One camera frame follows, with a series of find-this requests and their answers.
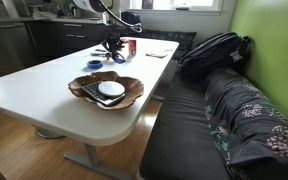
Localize floral dark cushion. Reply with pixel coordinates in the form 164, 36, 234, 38
205, 68, 288, 180

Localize dark bench seat cushion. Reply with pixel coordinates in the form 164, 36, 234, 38
139, 71, 232, 180

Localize black backpack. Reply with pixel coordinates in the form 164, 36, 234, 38
178, 32, 251, 81

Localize round metal table foot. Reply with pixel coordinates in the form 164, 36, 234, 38
36, 127, 63, 139

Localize dark kitchen cabinet drawers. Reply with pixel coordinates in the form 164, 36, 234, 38
25, 21, 109, 57

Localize blue tape roll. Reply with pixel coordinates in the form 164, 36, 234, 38
87, 60, 103, 69

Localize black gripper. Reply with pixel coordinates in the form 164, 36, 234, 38
101, 33, 123, 53

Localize blue lens glasses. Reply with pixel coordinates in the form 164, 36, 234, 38
104, 52, 125, 64

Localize silver kitchen scale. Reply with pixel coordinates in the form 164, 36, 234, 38
82, 81, 125, 106

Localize white papers on table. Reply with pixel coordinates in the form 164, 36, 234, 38
146, 50, 173, 59

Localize grey table leg base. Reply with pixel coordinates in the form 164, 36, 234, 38
64, 144, 132, 180

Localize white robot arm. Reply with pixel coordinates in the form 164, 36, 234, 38
73, 0, 124, 55

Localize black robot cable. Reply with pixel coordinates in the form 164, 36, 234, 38
97, 0, 144, 34

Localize red soda can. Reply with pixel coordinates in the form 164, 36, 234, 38
128, 39, 137, 55

